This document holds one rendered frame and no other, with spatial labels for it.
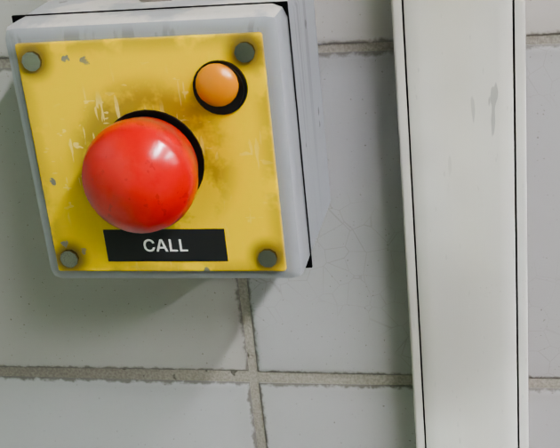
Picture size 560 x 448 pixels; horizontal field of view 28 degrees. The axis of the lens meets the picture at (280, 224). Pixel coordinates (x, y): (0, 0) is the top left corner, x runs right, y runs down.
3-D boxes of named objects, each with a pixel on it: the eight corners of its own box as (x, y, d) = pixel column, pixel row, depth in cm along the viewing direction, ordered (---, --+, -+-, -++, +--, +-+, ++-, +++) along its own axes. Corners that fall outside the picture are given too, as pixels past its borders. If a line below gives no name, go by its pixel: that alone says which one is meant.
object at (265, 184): (108, 210, 49) (68, -19, 45) (334, 207, 47) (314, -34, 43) (44, 288, 42) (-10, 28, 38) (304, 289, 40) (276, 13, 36)
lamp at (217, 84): (201, 103, 38) (196, 60, 38) (244, 101, 38) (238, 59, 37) (195, 110, 37) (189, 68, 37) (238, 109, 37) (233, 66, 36)
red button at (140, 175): (116, 204, 41) (98, 100, 40) (220, 202, 41) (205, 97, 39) (81, 245, 38) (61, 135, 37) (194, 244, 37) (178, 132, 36)
